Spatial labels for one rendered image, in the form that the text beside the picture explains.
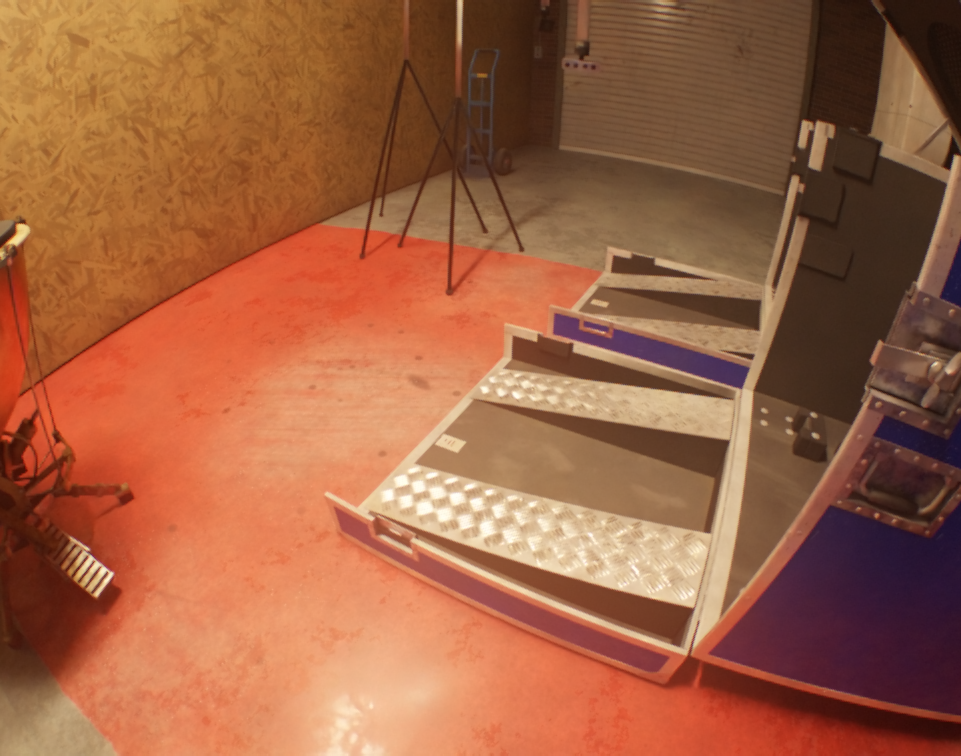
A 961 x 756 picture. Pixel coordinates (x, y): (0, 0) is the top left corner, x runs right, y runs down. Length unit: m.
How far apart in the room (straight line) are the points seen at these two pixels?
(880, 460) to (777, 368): 0.94
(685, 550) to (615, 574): 0.15
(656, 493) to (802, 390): 0.55
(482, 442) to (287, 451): 0.55
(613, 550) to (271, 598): 0.73
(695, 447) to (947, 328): 0.92
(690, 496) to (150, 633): 1.34
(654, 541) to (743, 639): 0.31
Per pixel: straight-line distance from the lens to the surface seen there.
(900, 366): 0.48
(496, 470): 1.26
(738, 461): 1.23
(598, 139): 6.48
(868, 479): 0.60
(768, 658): 0.88
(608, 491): 1.25
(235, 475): 1.41
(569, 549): 1.00
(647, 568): 0.97
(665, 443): 1.33
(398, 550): 1.03
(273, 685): 1.04
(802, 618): 0.77
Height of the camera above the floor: 0.93
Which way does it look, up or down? 36 degrees down
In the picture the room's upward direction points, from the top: 2 degrees clockwise
